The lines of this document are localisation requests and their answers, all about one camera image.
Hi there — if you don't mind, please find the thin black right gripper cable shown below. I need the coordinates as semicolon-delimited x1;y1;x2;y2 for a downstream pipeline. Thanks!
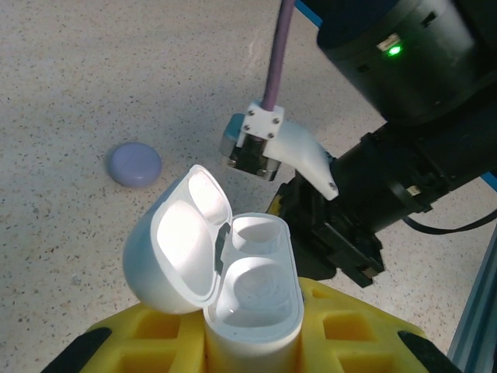
403;209;497;236

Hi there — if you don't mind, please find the white earbud charging case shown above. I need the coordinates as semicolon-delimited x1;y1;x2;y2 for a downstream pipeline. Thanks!
122;163;304;373

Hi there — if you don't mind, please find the wide aluminium base rail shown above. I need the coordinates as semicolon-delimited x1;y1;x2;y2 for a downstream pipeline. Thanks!
446;223;497;373

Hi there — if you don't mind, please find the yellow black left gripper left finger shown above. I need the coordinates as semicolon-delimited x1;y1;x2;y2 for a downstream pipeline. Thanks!
48;302;209;373

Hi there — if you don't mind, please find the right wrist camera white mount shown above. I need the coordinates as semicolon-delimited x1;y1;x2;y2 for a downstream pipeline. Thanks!
217;99;339;202

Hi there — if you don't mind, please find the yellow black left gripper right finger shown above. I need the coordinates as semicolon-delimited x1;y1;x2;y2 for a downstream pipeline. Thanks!
295;275;463;373

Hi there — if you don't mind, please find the purple round earbud charging case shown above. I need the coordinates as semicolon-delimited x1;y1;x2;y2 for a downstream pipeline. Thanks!
107;141;163;189

